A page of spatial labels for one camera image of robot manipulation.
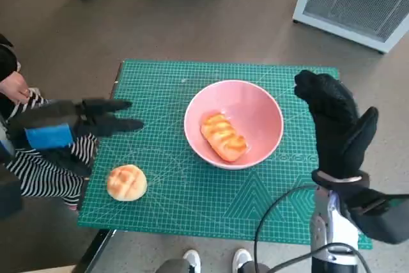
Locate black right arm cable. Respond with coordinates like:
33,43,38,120
254,185,317,273

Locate white shoe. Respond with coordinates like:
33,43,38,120
232,247,252,273
182,249,202,273

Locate person's hand with ring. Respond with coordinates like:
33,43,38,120
0,70,33,104

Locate black table frame bar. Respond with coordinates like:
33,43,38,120
75,228,116,273

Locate long striped toy bread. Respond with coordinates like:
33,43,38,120
200,113,249,162

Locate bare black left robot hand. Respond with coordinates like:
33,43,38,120
8,98,145,178

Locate round toy bread bun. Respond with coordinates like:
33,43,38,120
107,164,148,203

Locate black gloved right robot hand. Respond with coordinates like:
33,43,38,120
293,70,380,180

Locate pink bowl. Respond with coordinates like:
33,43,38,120
184,79,284,171

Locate grey leg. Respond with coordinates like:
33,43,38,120
239,260,272,273
156,258,193,273

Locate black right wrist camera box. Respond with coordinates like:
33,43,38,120
343,188,409,244

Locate green cutting mat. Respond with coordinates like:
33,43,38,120
77,59,374,251

